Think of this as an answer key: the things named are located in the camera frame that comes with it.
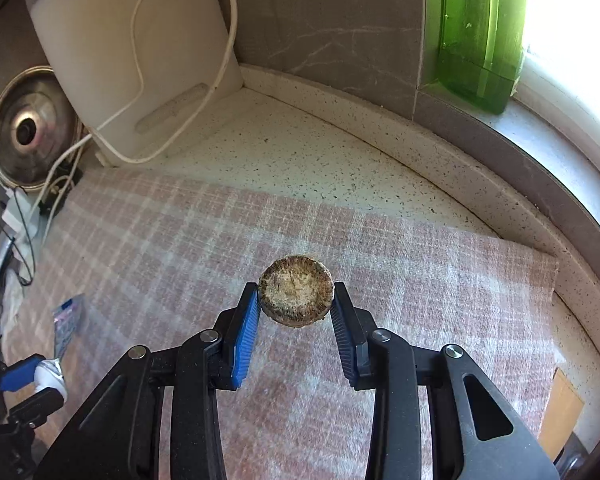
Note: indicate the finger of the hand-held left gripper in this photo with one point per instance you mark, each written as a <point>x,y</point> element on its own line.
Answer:
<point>37,402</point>
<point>20,372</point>

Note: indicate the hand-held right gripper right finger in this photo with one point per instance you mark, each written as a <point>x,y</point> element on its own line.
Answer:
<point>342,335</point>

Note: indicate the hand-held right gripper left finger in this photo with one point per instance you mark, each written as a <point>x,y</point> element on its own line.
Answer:
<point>245,335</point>

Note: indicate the brown round corn cob piece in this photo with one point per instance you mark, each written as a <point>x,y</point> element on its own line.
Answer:
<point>295,287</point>

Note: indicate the pink plaid cloth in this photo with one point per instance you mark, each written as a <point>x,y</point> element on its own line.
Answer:
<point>380,260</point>

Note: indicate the white charger plug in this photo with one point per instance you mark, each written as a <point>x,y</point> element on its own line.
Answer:
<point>17,210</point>

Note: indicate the small black block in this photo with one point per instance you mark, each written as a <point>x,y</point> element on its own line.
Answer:
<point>55,200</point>

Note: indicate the light wooden panel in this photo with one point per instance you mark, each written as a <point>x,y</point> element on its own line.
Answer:
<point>560,410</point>

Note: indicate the metal pot lid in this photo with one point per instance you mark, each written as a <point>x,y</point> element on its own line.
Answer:
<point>45,110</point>

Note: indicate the green plastic container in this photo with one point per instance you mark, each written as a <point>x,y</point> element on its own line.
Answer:
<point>470,35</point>

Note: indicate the white cutting board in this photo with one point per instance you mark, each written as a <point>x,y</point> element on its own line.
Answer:
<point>105,35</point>

